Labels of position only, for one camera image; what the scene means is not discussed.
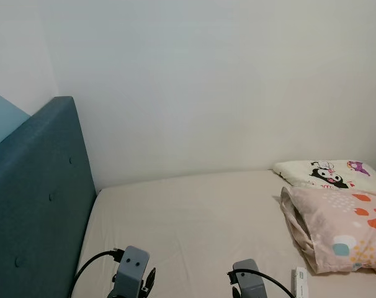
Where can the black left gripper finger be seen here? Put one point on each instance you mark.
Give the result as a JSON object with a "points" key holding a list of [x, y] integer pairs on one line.
{"points": [[150, 280]]}

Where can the white cartoon print blanket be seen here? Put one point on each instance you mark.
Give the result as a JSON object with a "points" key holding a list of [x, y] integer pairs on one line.
{"points": [[299, 174]]}

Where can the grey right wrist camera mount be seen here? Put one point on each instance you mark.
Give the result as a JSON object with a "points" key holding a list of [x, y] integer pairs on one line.
{"points": [[251, 284]]}

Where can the beige mattress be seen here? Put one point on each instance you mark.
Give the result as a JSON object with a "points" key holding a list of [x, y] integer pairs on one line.
{"points": [[194, 223]]}

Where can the pink pillow with orange dots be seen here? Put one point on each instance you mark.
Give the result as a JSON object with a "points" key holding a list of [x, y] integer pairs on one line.
{"points": [[343, 223]]}

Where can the teal upholstered bed frame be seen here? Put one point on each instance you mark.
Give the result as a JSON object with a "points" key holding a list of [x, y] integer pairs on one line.
{"points": [[39, 198]]}

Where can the slim white remote control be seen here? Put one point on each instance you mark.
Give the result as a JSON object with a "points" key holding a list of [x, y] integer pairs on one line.
{"points": [[299, 284]]}

